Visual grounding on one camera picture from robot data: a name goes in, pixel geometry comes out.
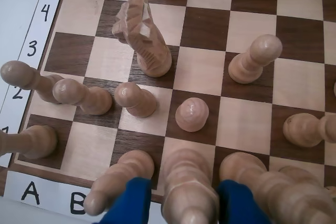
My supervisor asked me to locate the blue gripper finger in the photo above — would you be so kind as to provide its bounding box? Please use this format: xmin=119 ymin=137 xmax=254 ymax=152
xmin=99 ymin=177 xmax=153 ymax=224
xmin=216 ymin=179 xmax=274 ymax=224

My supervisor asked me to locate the light wooden queen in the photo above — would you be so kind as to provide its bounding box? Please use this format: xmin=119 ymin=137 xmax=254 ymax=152
xmin=160 ymin=147 xmax=220 ymax=224

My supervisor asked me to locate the light wooden bishop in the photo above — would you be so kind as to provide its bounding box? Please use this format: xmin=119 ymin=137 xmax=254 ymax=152
xmin=83 ymin=150 xmax=155 ymax=216
xmin=277 ymin=165 xmax=336 ymax=201

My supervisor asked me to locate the light wooden king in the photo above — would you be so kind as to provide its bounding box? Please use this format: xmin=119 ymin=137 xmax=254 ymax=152
xmin=219 ymin=152 xmax=332 ymax=224

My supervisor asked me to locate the white paper strip with letters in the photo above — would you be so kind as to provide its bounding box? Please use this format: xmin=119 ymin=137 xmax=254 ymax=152
xmin=0 ymin=170 xmax=169 ymax=224

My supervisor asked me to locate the light wooden rook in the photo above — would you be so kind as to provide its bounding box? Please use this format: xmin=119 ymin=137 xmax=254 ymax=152
xmin=0 ymin=125 xmax=58 ymax=159

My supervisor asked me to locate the light wooden knight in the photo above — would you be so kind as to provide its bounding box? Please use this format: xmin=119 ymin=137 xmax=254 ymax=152
xmin=112 ymin=0 xmax=173 ymax=78

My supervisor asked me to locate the wooden chessboard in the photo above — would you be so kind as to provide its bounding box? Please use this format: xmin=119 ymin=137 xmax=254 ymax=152
xmin=0 ymin=0 xmax=336 ymax=209

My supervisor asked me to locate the white paper strip with numbers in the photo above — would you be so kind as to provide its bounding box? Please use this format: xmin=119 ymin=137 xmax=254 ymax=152
xmin=0 ymin=0 xmax=72 ymax=168

